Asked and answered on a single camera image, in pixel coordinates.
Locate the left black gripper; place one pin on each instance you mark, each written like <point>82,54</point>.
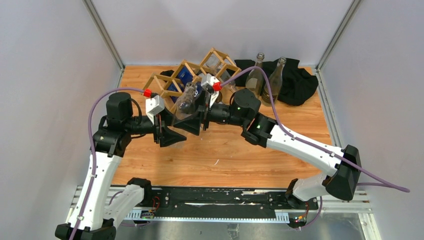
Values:
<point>167,136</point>

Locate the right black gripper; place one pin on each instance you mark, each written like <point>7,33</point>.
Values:
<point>192,124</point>

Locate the clear square bottle silver cap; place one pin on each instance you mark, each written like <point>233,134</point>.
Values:
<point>185,104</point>

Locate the wooden lattice wine rack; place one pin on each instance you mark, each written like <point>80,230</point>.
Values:
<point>158,82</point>

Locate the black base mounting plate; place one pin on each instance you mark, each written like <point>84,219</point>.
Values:
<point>220,203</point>

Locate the clear bottle white label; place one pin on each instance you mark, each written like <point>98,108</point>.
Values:
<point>275,81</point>

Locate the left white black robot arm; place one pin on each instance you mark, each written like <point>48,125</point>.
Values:
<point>91,218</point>

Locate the blue bottle silver cap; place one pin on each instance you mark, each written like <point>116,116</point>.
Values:
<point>184,76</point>

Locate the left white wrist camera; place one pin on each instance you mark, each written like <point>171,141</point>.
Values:
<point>154,106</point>

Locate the clear bottle gold black label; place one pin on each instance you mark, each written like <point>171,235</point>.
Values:
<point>254,80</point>

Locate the black cloth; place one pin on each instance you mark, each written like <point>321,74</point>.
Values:
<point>298,85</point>

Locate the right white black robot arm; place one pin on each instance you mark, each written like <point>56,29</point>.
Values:
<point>337,178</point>

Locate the aluminium frame rails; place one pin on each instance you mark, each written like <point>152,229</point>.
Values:
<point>327,204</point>

